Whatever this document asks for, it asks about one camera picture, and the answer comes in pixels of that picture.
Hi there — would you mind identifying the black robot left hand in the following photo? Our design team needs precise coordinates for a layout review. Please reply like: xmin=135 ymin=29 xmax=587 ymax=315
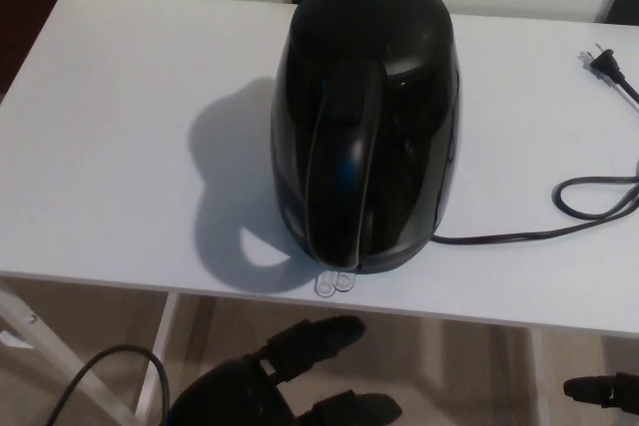
xmin=169 ymin=314 xmax=403 ymax=426

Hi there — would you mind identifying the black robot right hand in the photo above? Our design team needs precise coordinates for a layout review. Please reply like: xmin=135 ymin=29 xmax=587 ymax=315
xmin=562 ymin=371 xmax=639 ymax=417

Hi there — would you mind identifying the clear plastic switch lever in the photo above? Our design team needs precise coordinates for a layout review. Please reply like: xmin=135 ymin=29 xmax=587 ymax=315
xmin=313 ymin=270 xmax=356 ymax=300

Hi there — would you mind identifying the black electric kettle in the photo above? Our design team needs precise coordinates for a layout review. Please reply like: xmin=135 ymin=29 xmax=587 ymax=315
xmin=269 ymin=0 xmax=463 ymax=275

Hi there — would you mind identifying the dark brown wooden panel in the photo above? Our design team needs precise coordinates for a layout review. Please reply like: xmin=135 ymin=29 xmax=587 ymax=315
xmin=0 ymin=0 xmax=69 ymax=103

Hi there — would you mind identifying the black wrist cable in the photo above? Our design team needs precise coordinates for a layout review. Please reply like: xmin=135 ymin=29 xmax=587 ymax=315
xmin=47 ymin=344 xmax=174 ymax=426

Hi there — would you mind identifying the black power cord with plug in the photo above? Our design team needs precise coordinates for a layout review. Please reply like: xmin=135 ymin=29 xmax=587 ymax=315
xmin=431 ymin=46 xmax=639 ymax=247

